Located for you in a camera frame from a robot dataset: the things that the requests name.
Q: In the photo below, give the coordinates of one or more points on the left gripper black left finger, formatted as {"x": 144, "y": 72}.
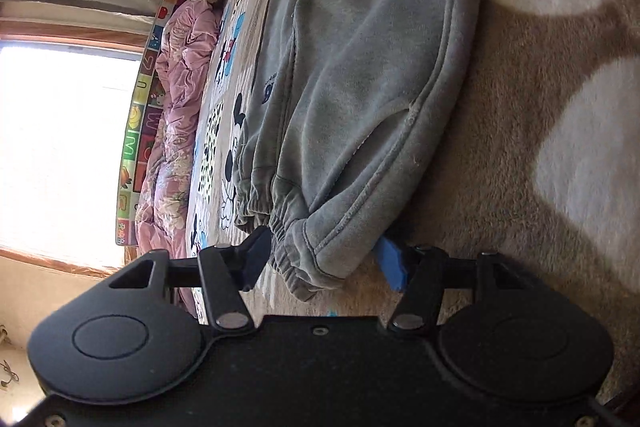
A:
{"x": 225, "y": 272}

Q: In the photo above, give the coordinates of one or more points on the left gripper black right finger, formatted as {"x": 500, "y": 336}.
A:
{"x": 419, "y": 276}

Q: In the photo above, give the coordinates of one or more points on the grey sweatpants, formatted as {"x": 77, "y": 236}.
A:
{"x": 347, "y": 105}

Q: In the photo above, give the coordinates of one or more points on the colourful alphabet foam mat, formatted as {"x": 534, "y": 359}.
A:
{"x": 145, "y": 108}

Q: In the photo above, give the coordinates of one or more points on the pink quilted duvet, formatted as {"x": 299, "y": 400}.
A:
{"x": 186, "y": 47}

